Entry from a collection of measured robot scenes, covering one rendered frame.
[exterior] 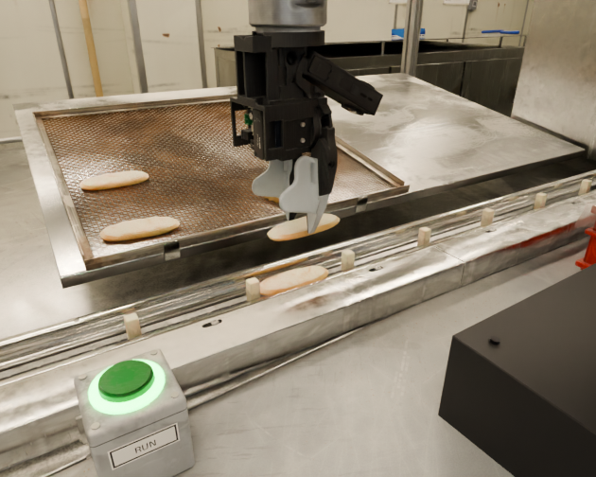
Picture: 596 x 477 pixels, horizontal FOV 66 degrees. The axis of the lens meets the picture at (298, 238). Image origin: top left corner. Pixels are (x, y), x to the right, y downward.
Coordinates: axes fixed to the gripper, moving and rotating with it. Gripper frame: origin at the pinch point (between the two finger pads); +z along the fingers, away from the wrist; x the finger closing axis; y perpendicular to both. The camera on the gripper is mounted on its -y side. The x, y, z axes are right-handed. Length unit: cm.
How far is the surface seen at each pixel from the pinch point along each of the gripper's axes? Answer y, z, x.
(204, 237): 8.9, 4.4, -9.9
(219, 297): 11.0, 8.7, -2.2
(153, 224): 13.8, 3.1, -14.7
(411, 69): -96, -4, -73
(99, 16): -67, -19, -367
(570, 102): -81, -3, -12
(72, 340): 26.9, 8.6, -3.5
